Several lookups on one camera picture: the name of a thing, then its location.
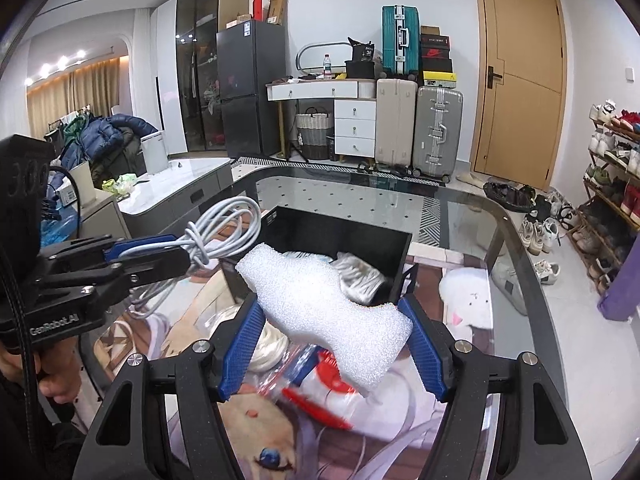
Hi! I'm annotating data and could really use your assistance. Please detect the dark glass cabinet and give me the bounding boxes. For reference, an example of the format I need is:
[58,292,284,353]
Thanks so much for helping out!
[175,0,251,153]

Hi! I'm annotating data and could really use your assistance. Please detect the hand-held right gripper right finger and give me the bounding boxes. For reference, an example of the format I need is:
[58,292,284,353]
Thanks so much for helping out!
[398,294,568,480]

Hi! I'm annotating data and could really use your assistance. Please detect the white foam piece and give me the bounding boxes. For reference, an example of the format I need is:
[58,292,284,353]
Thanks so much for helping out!
[235,242,415,398]

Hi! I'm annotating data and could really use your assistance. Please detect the green jacket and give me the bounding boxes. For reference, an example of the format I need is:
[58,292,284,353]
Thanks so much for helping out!
[62,117,88,143]

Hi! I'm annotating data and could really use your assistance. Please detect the person's left hand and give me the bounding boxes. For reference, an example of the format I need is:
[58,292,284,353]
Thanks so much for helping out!
[0,342,83,413]

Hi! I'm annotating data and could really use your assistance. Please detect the black cardboard box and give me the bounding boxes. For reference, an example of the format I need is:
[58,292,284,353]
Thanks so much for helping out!
[218,205,420,311]

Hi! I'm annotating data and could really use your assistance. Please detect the teal suitcase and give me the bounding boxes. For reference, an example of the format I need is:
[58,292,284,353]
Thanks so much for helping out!
[382,5,421,81]

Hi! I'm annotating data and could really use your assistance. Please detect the printed desk mat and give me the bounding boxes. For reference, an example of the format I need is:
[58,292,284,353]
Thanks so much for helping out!
[82,255,496,480]

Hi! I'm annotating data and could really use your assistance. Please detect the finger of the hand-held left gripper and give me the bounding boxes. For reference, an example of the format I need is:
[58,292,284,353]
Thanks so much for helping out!
[47,234,182,273]
[37,247,194,307]

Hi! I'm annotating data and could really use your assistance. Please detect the clear bag of white rope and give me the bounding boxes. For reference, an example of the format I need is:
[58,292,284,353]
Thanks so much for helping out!
[330,251,388,306]

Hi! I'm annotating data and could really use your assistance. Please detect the oval mirror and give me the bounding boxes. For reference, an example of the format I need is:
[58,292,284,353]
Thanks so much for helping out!
[296,41,353,78]

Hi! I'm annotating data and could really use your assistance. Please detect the grey cabinet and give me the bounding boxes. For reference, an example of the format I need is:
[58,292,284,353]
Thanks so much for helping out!
[75,192,132,246]

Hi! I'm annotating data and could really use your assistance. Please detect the red white plastic bag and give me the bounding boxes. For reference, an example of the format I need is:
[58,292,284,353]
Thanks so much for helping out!
[245,320,361,431]

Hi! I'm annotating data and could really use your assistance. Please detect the silver suitcase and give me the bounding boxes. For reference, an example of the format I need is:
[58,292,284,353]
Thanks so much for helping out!
[412,85,463,181]

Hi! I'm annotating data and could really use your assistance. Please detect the white printed carton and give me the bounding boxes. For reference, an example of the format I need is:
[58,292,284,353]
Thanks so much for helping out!
[54,182,81,208]

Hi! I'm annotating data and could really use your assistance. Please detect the beige curtains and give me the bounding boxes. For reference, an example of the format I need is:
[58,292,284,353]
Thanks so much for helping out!
[27,57,132,133]

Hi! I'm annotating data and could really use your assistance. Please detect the green white plastic bag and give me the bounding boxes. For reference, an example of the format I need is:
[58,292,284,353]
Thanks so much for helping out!
[102,172,138,198]

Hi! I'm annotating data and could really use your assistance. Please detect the white cable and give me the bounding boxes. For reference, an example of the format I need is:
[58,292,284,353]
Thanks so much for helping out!
[127,196,263,318]

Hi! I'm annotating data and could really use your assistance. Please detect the black storage bin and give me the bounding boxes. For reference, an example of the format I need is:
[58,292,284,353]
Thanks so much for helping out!
[345,60,377,80]

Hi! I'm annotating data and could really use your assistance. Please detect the wicker laundry basket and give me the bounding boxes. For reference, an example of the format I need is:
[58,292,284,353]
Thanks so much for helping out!
[295,107,333,161]

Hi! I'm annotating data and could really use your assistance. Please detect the blue puffer jacket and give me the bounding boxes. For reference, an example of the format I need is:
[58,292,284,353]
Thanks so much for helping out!
[75,114,161,171]

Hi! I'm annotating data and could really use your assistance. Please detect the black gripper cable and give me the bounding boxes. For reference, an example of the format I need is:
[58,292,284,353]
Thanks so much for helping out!
[47,166,83,208]

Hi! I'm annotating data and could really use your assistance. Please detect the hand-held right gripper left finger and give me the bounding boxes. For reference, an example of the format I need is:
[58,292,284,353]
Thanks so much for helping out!
[85,302,266,480]

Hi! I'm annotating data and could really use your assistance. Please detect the white grey sneaker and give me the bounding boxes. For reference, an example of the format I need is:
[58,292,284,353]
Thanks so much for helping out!
[492,258,529,317]

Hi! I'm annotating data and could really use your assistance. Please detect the beige suitcase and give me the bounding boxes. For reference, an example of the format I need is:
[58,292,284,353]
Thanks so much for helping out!
[375,77,418,168]

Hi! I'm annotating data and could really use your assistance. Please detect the pile of loose footwear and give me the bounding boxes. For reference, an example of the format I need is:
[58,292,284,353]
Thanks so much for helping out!
[457,170,581,256]

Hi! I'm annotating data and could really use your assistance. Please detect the beige plastic bin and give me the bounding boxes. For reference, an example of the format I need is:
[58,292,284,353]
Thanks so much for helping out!
[67,162,98,208]

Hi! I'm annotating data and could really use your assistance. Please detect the white dressing table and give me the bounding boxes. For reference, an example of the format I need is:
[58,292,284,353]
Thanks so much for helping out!
[265,79,378,163]

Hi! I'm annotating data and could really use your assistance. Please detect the wooden shoe rack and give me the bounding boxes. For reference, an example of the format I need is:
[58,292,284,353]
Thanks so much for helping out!
[580,110,640,301]

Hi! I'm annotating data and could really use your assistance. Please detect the purple yoga mat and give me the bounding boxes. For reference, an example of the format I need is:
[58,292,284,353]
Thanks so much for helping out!
[599,252,640,321]

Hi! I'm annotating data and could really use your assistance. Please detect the white marble sideboard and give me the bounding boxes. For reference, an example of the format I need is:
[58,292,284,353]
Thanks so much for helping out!
[117,156,236,231]

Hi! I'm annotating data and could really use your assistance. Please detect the black paper bag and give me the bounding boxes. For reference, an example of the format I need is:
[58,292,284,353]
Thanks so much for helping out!
[347,36,376,63]

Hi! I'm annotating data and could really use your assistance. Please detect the white air purifier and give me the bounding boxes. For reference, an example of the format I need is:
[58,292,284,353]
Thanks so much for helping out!
[141,131,168,173]

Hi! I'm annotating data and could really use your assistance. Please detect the black refrigerator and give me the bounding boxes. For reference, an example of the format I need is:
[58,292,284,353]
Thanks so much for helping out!
[216,19,287,160]

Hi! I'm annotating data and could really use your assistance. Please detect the wooden door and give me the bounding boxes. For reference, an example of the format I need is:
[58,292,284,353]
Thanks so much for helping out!
[472,0,568,192]

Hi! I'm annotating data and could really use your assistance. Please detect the blue plastic bag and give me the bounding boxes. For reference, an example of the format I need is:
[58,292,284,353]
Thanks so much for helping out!
[40,207,81,248]

